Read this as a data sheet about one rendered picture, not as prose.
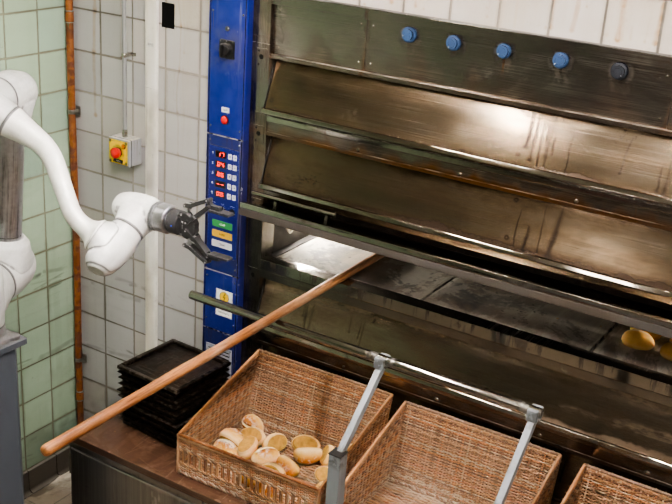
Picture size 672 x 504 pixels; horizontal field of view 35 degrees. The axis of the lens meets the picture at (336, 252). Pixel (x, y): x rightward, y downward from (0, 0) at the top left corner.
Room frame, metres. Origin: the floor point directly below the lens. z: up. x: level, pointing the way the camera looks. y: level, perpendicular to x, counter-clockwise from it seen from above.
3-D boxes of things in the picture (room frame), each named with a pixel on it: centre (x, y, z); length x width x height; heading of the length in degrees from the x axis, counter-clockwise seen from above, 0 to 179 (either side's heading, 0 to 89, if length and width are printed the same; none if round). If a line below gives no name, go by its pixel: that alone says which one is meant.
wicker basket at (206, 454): (3.04, 0.13, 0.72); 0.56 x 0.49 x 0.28; 61
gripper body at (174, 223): (2.90, 0.45, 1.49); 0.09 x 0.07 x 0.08; 60
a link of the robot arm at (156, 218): (2.94, 0.51, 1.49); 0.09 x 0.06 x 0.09; 150
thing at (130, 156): (3.70, 0.80, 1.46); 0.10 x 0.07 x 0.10; 60
